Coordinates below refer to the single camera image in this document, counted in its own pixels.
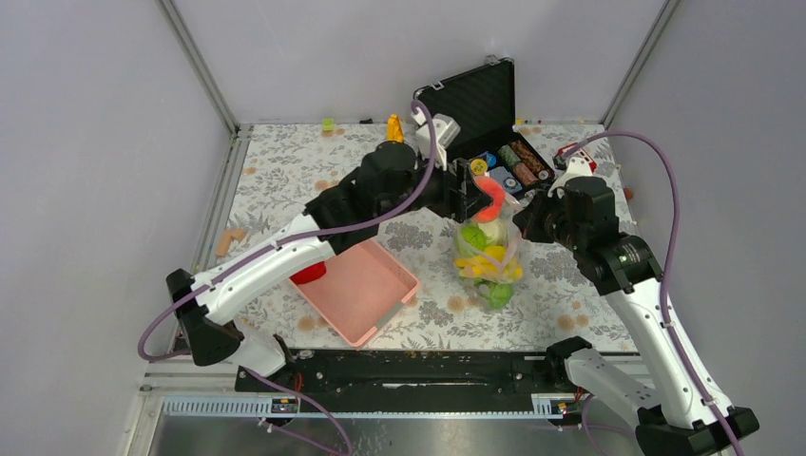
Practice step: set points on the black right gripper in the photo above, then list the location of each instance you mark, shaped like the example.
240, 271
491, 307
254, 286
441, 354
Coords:
528, 218

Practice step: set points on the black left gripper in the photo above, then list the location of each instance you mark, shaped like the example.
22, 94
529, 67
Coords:
449, 185

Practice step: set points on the orange peach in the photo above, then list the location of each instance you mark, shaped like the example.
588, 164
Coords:
497, 195

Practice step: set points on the green pepper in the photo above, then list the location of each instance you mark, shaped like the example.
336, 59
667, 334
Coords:
469, 240

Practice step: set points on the clear zip top bag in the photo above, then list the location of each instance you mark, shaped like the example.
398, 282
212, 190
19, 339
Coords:
478, 286

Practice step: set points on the yellow banana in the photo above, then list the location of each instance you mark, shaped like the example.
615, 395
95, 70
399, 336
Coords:
495, 264

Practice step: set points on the light green round fruit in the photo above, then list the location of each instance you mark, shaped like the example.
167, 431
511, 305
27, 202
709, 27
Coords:
498, 295

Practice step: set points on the green cabbage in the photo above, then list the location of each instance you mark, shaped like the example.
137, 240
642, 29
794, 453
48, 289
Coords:
496, 232

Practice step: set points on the red bell pepper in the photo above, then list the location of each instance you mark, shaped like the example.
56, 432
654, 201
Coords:
309, 274

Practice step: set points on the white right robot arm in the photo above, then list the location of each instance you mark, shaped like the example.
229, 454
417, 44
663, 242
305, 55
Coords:
684, 411

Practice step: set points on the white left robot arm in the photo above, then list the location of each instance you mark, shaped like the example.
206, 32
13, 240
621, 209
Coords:
392, 180

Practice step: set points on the red toy block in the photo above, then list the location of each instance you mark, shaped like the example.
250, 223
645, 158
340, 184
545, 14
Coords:
560, 161

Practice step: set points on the black poker chip case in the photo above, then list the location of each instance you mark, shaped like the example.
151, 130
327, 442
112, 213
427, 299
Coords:
482, 102

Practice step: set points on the yellow toy block vehicle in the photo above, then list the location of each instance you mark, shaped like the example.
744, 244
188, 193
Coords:
395, 130

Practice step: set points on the pink plastic basket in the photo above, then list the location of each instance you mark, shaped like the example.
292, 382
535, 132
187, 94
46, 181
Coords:
362, 290

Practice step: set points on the tan wooden block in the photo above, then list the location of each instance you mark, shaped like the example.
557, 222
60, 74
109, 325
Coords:
227, 239

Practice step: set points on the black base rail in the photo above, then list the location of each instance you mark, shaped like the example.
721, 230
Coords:
409, 382

